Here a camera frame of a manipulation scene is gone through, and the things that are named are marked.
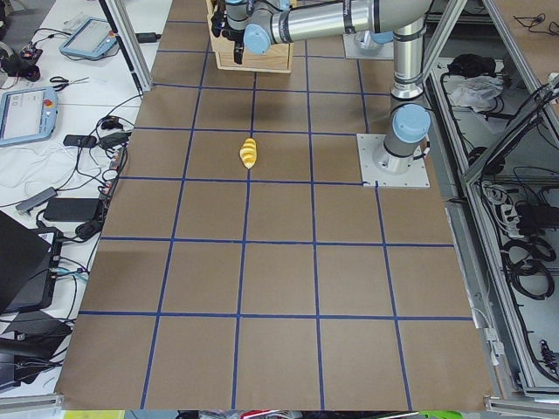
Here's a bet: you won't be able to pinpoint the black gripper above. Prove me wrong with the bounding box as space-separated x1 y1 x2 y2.
211 0 247 65

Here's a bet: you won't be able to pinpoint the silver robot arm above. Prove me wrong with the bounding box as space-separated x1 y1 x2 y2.
210 0 431 175
355 31 393 52

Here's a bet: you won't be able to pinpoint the light wooden drawer cabinet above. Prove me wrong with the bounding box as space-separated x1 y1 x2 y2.
216 0 297 75

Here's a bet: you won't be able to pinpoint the toy bread roll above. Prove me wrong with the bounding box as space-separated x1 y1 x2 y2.
239 138 258 169

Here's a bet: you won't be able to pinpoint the upper teach pendant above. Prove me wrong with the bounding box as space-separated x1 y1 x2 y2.
59 17 117 61

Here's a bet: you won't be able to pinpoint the teach pendant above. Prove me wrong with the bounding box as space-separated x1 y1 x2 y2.
59 17 117 61
1 86 58 147

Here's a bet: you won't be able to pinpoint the black scissors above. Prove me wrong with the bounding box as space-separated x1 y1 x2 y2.
49 76 89 92

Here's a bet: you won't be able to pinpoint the lower teach pendant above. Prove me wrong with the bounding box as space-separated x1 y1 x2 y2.
1 86 58 147

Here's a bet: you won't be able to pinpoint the black cloth bundle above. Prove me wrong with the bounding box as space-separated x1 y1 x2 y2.
447 53 496 78

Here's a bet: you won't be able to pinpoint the crumpled white cloth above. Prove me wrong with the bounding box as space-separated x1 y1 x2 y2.
449 76 504 113

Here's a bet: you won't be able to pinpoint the black power adapter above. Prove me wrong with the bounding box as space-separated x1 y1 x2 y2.
43 197 100 222

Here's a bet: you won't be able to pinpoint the black laptop computer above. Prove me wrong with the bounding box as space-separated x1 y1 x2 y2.
1 213 62 314

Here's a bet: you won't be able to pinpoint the white power strip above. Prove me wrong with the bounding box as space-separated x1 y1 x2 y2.
493 190 523 239

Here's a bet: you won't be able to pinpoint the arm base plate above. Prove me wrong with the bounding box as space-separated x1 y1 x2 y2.
356 134 431 189
342 31 394 61

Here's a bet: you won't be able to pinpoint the aluminium frame post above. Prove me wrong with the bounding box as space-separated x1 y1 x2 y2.
99 0 153 95

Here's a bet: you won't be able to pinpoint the coiled black cables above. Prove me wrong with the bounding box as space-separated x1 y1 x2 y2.
500 242 556 302

